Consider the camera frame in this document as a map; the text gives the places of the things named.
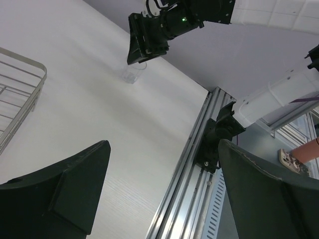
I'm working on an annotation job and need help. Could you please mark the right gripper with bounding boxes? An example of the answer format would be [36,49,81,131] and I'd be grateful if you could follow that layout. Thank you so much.
[127,10,169,65]

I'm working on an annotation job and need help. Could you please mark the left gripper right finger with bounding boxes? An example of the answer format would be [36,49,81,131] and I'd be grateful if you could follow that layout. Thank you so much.
[218,139,319,239]

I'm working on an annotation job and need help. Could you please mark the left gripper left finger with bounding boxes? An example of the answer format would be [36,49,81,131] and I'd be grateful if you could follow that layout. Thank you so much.
[0,140,111,239]

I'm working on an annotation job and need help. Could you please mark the slotted cable duct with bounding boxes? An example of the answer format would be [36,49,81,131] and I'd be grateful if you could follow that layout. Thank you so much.
[202,169,226,239]

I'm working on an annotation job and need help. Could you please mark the aluminium mounting rail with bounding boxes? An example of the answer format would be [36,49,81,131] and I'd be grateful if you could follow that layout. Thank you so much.
[146,87,233,239]

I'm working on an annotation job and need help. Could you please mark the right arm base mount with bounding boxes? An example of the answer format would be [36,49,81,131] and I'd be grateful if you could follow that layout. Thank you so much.
[194,101,246,174]

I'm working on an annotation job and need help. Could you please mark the wire dish rack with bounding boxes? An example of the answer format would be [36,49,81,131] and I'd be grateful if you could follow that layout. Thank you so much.
[0,48,47,153]

